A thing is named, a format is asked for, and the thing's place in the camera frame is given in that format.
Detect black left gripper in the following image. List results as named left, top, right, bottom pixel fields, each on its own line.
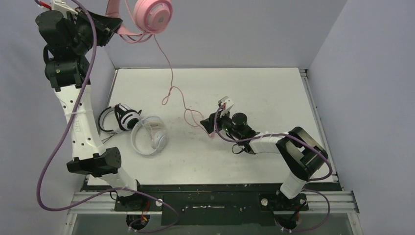
left=69, top=7, right=123, bottom=55

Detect pink headphones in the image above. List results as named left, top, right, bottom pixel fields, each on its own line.
left=116, top=0, right=214, bottom=138

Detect black white headphones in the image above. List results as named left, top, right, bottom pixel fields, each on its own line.
left=97, top=103, right=142, bottom=134

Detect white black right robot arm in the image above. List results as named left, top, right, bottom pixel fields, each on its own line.
left=200, top=112, right=332, bottom=210

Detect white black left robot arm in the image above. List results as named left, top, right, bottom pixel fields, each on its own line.
left=35, top=8, right=147, bottom=211

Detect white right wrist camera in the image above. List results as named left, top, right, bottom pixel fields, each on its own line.
left=218, top=96, right=234, bottom=113

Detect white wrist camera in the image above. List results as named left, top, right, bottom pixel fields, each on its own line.
left=218, top=96, right=234, bottom=113
left=50, top=0, right=77, bottom=14

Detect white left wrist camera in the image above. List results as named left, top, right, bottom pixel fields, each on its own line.
left=50, top=0, right=77, bottom=14

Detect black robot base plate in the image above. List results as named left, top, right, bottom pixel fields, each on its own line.
left=73, top=183, right=341, bottom=226

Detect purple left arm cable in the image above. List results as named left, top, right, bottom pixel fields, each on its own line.
left=34, top=0, right=180, bottom=234

